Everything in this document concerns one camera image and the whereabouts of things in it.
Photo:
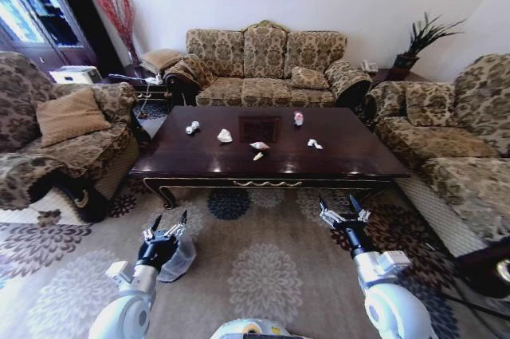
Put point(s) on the floral square cushion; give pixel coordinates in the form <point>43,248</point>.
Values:
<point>428,104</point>

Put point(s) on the tan cushion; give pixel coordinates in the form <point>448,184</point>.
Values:
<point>159,59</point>

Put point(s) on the floral patterned rug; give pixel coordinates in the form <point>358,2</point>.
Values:
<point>255,275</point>

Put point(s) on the white desk phone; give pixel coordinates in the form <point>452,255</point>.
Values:
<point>369,65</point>

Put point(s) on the long white crumpled tissue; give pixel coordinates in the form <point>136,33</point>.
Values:
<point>315,143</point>

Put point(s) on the green potted plant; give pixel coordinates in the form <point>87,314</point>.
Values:
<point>422,40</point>

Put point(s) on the small pink white bottle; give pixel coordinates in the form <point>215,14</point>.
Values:
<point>298,117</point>

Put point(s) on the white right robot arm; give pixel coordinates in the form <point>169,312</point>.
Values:
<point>390,299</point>

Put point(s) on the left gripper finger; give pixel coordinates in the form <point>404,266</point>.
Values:
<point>152,229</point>
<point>179,225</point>

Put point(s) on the plain brown cushion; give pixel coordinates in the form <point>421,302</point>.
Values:
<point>71,115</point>

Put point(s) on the dark glass-top side table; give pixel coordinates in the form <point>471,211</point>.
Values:
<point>149,109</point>

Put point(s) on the floral armchair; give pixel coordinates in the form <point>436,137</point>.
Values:
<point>24,143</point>

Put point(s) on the dark corner side table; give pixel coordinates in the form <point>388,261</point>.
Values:
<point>392,74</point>

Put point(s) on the dark wooden coffee table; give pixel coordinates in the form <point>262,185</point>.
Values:
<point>279,155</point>

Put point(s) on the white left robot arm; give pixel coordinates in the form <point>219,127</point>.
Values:
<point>131,307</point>

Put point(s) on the small beige paper scrap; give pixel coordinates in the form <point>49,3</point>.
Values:
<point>258,156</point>

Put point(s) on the white appliance box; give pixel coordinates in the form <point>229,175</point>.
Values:
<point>73,74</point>

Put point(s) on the dark wooden furniture piece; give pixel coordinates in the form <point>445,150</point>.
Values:
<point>484,269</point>

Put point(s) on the floral long sofa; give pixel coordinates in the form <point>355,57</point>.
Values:
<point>458,143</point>

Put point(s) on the floral three-seat sofa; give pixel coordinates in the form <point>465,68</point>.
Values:
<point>265,64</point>

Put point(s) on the floral cushion on three-seater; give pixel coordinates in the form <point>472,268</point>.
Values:
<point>308,77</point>

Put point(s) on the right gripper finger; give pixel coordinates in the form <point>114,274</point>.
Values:
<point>328,215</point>
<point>362,213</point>

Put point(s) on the white robot front shell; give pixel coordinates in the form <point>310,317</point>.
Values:
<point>253,329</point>

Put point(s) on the dark wooden glass cabinet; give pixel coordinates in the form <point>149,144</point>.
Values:
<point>52,12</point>

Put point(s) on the large white crumpled paper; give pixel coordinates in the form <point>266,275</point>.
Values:
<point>225,136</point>

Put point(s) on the red branches in vase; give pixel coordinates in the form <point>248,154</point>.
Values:
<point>121,24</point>

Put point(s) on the twisted white paper wad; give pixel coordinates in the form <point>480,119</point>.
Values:
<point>192,128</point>

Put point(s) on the flat crumpled wrapper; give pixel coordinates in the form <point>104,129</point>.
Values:
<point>260,145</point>

